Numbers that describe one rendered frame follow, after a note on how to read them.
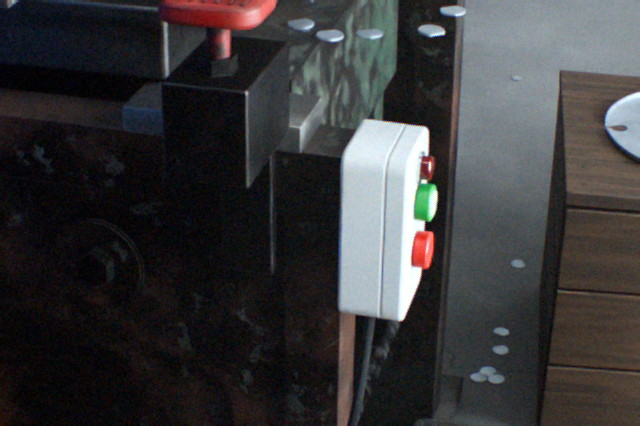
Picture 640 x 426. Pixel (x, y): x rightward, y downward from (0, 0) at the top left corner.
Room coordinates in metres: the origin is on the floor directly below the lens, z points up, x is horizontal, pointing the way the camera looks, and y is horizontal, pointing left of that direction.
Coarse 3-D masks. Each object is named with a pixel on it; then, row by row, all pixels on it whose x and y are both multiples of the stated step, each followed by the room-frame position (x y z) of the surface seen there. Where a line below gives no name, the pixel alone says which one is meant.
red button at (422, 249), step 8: (416, 232) 0.87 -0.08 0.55; (424, 232) 0.88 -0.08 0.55; (416, 240) 0.87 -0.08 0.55; (424, 240) 0.87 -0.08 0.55; (432, 240) 0.88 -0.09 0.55; (416, 248) 0.86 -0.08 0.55; (424, 248) 0.86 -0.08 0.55; (432, 248) 0.88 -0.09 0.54; (416, 256) 0.86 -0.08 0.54; (424, 256) 0.86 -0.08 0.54; (416, 264) 0.86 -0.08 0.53; (424, 264) 0.86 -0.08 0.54
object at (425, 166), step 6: (420, 156) 0.87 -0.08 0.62; (426, 156) 0.87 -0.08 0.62; (420, 162) 0.87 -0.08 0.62; (426, 162) 0.87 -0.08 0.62; (432, 162) 0.87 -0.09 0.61; (420, 168) 0.87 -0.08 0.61; (426, 168) 0.87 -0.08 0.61; (432, 168) 0.87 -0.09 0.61; (420, 174) 0.87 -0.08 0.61; (426, 174) 0.86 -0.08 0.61; (420, 180) 0.87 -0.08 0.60; (426, 180) 0.87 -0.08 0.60
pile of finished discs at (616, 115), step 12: (636, 96) 1.61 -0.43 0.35; (612, 108) 1.57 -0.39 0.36; (624, 108) 1.58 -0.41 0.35; (636, 108) 1.58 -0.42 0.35; (612, 120) 1.54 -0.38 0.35; (624, 120) 1.54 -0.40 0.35; (636, 120) 1.54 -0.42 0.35; (612, 132) 1.50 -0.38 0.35; (624, 132) 1.50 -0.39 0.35; (636, 132) 1.50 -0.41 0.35; (624, 144) 1.46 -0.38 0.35; (636, 144) 1.47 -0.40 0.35; (636, 156) 1.42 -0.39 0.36
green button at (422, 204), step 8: (424, 184) 0.87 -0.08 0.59; (432, 184) 0.88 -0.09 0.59; (416, 192) 0.87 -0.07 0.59; (424, 192) 0.87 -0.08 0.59; (432, 192) 0.87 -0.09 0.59; (416, 200) 0.86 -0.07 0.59; (424, 200) 0.86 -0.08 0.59; (416, 208) 0.86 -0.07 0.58; (424, 208) 0.86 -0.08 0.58; (416, 216) 0.86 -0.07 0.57; (424, 216) 0.86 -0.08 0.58
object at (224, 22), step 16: (160, 0) 0.81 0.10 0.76; (176, 0) 0.80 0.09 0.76; (192, 0) 0.80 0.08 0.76; (208, 0) 0.80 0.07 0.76; (224, 0) 0.80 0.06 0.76; (240, 0) 0.80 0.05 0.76; (256, 0) 0.80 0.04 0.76; (272, 0) 0.82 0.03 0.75; (160, 16) 0.80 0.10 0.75; (176, 16) 0.80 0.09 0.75; (192, 16) 0.79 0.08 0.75; (208, 16) 0.79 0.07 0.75; (224, 16) 0.79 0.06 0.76; (240, 16) 0.79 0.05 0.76; (256, 16) 0.79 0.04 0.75; (208, 32) 0.82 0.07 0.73; (224, 32) 0.81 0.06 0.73; (208, 48) 0.82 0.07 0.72; (224, 48) 0.81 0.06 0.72
